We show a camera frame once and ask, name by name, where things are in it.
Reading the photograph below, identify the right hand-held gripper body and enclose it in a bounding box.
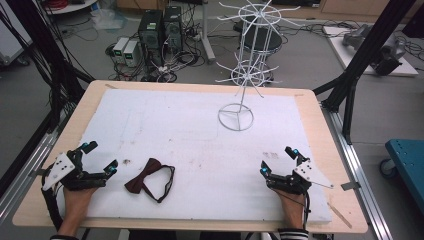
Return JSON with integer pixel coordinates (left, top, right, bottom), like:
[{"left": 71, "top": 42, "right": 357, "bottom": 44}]
[{"left": 265, "top": 159, "right": 335, "bottom": 196}]

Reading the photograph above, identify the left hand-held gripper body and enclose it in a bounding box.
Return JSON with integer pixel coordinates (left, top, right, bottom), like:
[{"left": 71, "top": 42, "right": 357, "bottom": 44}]
[{"left": 41, "top": 148, "right": 110, "bottom": 193}]

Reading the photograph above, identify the brown bow tie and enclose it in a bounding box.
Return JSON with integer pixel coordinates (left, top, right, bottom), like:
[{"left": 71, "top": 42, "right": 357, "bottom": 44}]
[{"left": 124, "top": 157, "right": 176, "bottom": 205}]

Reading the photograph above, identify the white wire display rack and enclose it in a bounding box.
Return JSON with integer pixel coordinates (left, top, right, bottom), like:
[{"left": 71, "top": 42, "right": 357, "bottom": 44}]
[{"left": 214, "top": 0, "right": 303, "bottom": 132}]

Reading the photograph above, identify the person's right hand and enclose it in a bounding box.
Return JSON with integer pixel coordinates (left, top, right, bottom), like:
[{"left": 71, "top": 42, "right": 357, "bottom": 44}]
[{"left": 273, "top": 188, "right": 307, "bottom": 230}]

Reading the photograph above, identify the person's left hand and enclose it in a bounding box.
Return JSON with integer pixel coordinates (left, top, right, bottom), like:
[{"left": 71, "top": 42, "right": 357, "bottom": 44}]
[{"left": 58, "top": 185, "right": 99, "bottom": 235}]

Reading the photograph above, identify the wooden stick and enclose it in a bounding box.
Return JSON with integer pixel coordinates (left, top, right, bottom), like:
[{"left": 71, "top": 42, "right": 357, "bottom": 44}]
[{"left": 326, "top": 201, "right": 353, "bottom": 230}]

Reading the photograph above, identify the white foam mat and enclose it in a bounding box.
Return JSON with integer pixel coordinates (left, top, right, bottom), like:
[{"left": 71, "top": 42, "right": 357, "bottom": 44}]
[{"left": 55, "top": 87, "right": 334, "bottom": 224}]

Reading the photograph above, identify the white power supply box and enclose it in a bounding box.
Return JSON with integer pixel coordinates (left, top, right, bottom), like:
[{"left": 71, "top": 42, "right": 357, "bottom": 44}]
[
  {"left": 122, "top": 39, "right": 141, "bottom": 68},
  {"left": 112, "top": 36, "right": 130, "bottom": 64}
]

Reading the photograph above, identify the blue cart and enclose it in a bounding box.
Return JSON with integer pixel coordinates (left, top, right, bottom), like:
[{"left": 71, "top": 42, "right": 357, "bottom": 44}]
[{"left": 379, "top": 138, "right": 424, "bottom": 215}]

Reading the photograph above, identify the white floor board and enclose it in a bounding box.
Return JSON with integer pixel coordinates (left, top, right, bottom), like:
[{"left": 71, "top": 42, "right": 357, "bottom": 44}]
[{"left": 322, "top": 25, "right": 420, "bottom": 78}]

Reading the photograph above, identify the black round stool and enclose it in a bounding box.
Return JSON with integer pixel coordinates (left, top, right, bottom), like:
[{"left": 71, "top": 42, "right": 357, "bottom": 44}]
[{"left": 244, "top": 25, "right": 284, "bottom": 55}]

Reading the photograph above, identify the black computer tower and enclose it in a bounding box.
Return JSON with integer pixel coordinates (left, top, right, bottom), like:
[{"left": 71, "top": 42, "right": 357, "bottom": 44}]
[
  {"left": 162, "top": 5, "right": 184, "bottom": 55},
  {"left": 137, "top": 9, "right": 165, "bottom": 66}
]

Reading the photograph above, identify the clear plastic bag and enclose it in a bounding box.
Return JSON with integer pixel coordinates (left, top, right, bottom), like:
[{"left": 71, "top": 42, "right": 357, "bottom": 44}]
[{"left": 90, "top": 7, "right": 128, "bottom": 32}]

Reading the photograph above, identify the white round table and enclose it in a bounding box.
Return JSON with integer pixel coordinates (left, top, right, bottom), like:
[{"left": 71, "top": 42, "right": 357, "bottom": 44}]
[{"left": 42, "top": 0, "right": 100, "bottom": 16}]

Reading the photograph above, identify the grey machine part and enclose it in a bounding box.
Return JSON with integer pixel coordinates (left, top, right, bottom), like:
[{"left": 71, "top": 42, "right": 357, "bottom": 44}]
[{"left": 342, "top": 24, "right": 407, "bottom": 77}]

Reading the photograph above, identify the grey stand pole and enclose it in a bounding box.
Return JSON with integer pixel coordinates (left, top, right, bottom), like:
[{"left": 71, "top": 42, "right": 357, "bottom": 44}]
[{"left": 197, "top": 0, "right": 217, "bottom": 65}]

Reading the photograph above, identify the grey metal bracket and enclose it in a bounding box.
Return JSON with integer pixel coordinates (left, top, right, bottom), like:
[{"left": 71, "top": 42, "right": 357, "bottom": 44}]
[
  {"left": 27, "top": 168, "right": 48, "bottom": 178},
  {"left": 340, "top": 181, "right": 362, "bottom": 192}
]

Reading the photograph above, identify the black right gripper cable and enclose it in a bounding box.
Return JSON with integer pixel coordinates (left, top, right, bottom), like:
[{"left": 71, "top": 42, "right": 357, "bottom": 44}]
[{"left": 301, "top": 191, "right": 312, "bottom": 231}]

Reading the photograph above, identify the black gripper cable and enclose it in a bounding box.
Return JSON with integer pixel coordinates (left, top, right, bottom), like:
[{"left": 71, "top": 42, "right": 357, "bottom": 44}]
[
  {"left": 40, "top": 182, "right": 65, "bottom": 232},
  {"left": 301, "top": 191, "right": 312, "bottom": 231}
]

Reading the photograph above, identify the aluminium rail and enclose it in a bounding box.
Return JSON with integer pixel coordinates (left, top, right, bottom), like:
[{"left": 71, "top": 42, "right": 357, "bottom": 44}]
[
  {"left": 0, "top": 108, "right": 76, "bottom": 222},
  {"left": 320, "top": 101, "right": 395, "bottom": 240}
]

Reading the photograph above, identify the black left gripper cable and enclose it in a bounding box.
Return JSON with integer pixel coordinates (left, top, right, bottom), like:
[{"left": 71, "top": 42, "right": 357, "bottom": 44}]
[{"left": 40, "top": 182, "right": 65, "bottom": 232}]

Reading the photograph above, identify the tangle of floor cables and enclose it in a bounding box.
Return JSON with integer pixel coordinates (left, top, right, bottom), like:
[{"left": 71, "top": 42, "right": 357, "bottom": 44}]
[{"left": 105, "top": 19, "right": 205, "bottom": 84}]

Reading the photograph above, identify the black frame post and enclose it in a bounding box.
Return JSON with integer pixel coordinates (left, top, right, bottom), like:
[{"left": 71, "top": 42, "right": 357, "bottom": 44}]
[
  {"left": 0, "top": 0, "right": 95, "bottom": 134},
  {"left": 312, "top": 0, "right": 418, "bottom": 145}
]

